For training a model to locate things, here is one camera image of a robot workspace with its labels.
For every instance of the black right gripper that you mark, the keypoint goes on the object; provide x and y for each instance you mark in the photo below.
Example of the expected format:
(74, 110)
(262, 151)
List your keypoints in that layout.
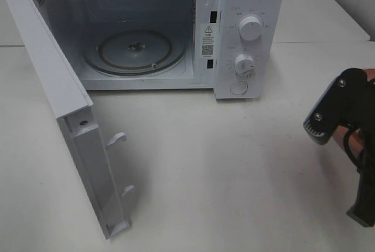
(362, 116)

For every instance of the pink round plate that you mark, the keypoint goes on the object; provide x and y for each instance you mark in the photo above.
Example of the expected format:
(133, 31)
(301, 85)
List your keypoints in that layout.
(355, 143)

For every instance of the round white door button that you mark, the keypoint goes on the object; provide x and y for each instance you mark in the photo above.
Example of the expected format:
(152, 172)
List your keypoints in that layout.
(239, 88)

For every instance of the white timer knob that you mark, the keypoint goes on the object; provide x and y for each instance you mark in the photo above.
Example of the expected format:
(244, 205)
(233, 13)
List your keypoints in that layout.
(244, 64)

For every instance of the white microwave door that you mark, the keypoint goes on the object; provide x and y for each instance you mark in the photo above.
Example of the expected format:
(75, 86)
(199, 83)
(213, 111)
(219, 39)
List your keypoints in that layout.
(72, 108)

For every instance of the upper white power knob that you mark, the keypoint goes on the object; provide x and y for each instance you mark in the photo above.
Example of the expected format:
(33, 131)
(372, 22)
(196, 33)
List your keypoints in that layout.
(250, 27)

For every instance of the white microwave oven body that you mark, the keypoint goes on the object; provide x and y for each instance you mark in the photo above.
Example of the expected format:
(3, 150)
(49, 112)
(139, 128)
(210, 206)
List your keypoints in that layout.
(209, 26)

